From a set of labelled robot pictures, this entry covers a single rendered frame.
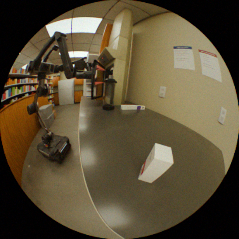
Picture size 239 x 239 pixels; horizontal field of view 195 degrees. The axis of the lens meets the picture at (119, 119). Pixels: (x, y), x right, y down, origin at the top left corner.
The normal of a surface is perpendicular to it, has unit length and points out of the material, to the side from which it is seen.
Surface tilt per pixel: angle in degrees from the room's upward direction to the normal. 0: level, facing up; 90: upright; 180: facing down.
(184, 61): 90
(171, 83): 90
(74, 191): 0
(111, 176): 0
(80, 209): 0
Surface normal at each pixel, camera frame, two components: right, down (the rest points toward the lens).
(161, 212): 0.11, -0.90
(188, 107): -0.87, 0.11
